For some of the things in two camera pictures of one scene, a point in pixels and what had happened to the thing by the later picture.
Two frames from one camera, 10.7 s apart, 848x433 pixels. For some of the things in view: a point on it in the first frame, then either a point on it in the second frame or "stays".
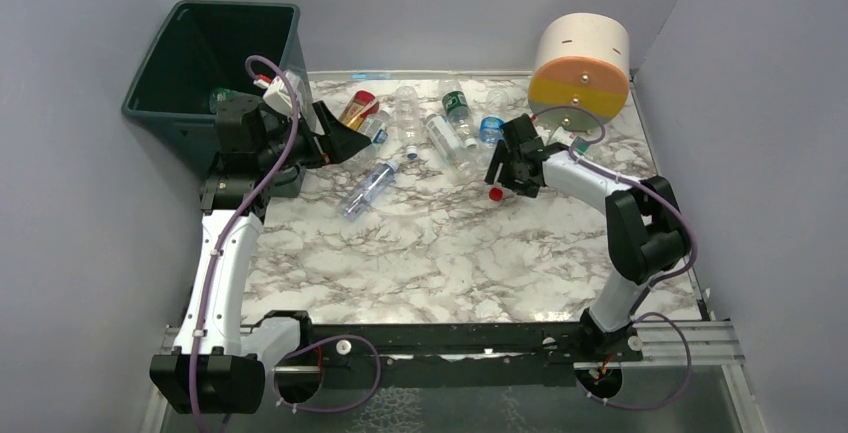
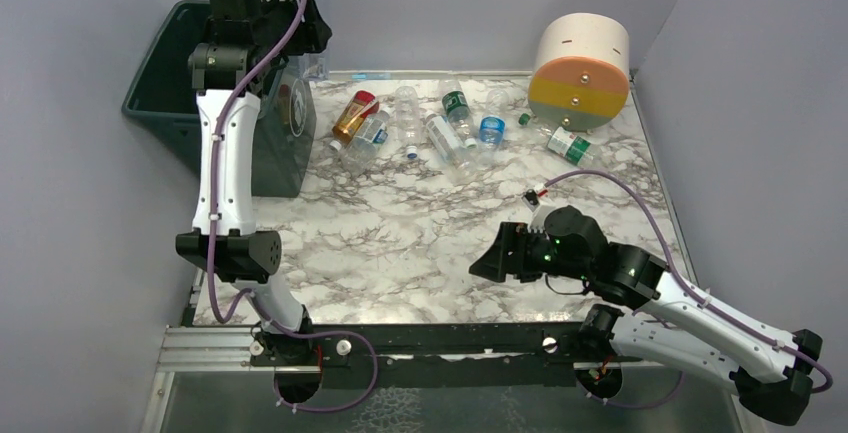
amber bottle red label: [361, 105] stays
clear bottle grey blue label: [375, 129] stays
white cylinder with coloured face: [583, 71] stays
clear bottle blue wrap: [492, 121] stays
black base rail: [362, 356] stays
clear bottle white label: [449, 144] stays
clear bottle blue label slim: [369, 190] -> [316, 66]
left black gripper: [318, 136] -> [314, 34]
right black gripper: [515, 165] -> [515, 252]
